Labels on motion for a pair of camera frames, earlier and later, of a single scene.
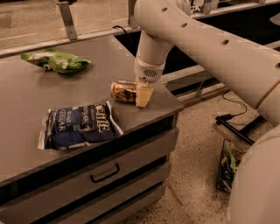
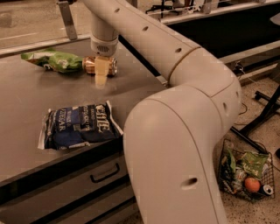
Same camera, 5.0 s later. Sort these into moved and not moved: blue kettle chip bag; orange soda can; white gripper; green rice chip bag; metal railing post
Moved: orange soda can; white gripper
Not moved: metal railing post; green rice chip bag; blue kettle chip bag
